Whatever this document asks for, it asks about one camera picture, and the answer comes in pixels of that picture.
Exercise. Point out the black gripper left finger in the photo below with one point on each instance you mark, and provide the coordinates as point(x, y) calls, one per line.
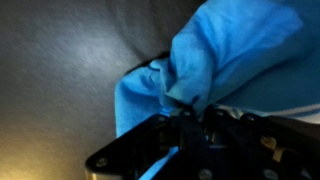
point(146, 140)

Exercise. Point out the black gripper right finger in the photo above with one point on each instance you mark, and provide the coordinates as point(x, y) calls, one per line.
point(260, 150)

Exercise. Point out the blue striped towel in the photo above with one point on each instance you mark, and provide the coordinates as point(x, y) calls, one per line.
point(233, 50)

